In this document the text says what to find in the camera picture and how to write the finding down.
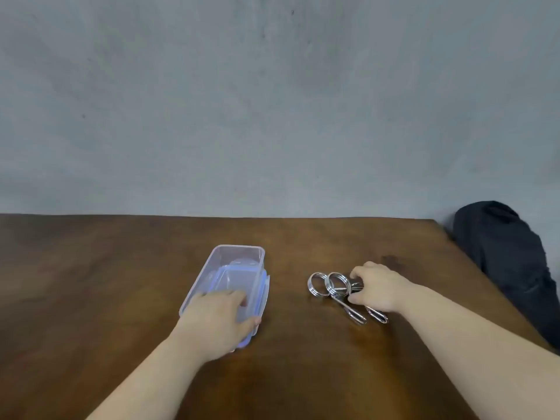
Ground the person's right hand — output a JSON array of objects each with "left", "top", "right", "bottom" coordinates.
[{"left": 348, "top": 261, "right": 414, "bottom": 314}]

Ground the person's left hand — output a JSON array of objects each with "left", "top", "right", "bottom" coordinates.
[{"left": 174, "top": 290, "right": 263, "bottom": 363}]

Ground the metal spring collar clamp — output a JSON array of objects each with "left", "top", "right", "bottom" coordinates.
[
  {"left": 308, "top": 272, "right": 368, "bottom": 325},
  {"left": 324, "top": 271, "right": 389, "bottom": 324}
]

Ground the clear plastic storage container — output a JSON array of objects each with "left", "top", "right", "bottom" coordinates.
[{"left": 179, "top": 244, "right": 267, "bottom": 328}]

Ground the person's left forearm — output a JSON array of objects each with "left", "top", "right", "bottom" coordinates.
[{"left": 85, "top": 325, "right": 210, "bottom": 420}]

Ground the person's right forearm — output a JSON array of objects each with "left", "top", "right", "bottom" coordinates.
[{"left": 394, "top": 283, "right": 560, "bottom": 420}]

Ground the clear lid with blue seal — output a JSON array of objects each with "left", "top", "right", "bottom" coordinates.
[{"left": 227, "top": 270, "right": 271, "bottom": 351}]

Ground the black fabric bag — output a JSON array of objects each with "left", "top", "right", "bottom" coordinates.
[{"left": 452, "top": 200, "right": 560, "bottom": 351}]

